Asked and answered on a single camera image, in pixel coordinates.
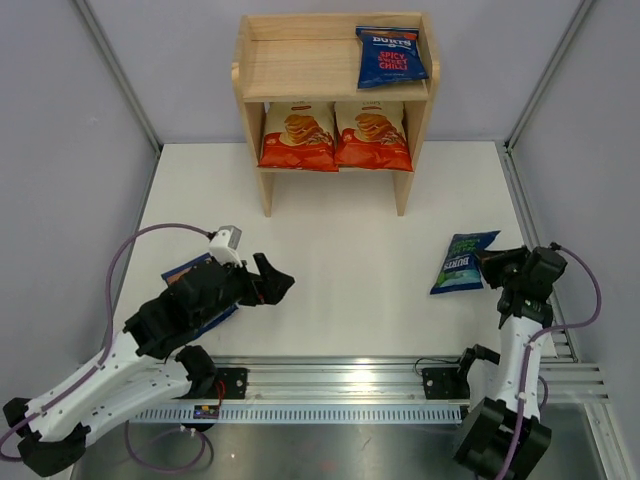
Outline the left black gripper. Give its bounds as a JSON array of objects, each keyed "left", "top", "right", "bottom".
[{"left": 194, "top": 253, "right": 294, "bottom": 330}]

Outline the blue sea salt vinegar bag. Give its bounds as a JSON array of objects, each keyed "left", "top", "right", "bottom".
[{"left": 430, "top": 230, "right": 500, "bottom": 295}]

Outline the cassava chips bag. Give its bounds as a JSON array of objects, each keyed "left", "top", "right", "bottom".
[
  {"left": 258, "top": 101, "right": 339, "bottom": 172},
  {"left": 334, "top": 101, "right": 413, "bottom": 172}
]

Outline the blue burts chilli bag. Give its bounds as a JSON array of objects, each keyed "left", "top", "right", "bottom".
[
  {"left": 161, "top": 254, "right": 239, "bottom": 339},
  {"left": 355, "top": 26, "right": 429, "bottom": 89}
]

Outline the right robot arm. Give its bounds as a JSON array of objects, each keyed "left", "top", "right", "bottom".
[{"left": 453, "top": 247, "right": 567, "bottom": 479}]

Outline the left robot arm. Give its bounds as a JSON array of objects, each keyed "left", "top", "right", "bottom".
[{"left": 3, "top": 253, "right": 295, "bottom": 477}]

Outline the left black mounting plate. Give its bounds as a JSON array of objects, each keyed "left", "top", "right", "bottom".
[{"left": 210, "top": 367, "right": 249, "bottom": 401}]

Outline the black mounting plate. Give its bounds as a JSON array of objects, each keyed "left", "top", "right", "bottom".
[
  {"left": 419, "top": 366, "right": 470, "bottom": 400},
  {"left": 210, "top": 367, "right": 249, "bottom": 401}
]

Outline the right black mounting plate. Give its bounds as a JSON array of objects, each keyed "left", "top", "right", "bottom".
[{"left": 419, "top": 366, "right": 470, "bottom": 400}]

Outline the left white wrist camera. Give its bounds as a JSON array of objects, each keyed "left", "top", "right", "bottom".
[{"left": 208, "top": 225, "right": 242, "bottom": 266}]

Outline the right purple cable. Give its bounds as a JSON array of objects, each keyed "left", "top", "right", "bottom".
[{"left": 499, "top": 243, "right": 603, "bottom": 480}]

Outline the purple cable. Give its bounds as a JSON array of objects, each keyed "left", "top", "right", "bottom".
[
  {"left": 0, "top": 223, "right": 216, "bottom": 474},
  {"left": 499, "top": 243, "right": 603, "bottom": 480}
]

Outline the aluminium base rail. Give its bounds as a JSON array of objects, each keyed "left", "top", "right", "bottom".
[{"left": 164, "top": 355, "right": 611, "bottom": 406}]

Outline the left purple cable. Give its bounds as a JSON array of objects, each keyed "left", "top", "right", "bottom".
[{"left": 0, "top": 223, "right": 216, "bottom": 474}]

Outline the white slotted cable duct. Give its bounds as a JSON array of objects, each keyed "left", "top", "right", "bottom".
[{"left": 133, "top": 403, "right": 462, "bottom": 425}]

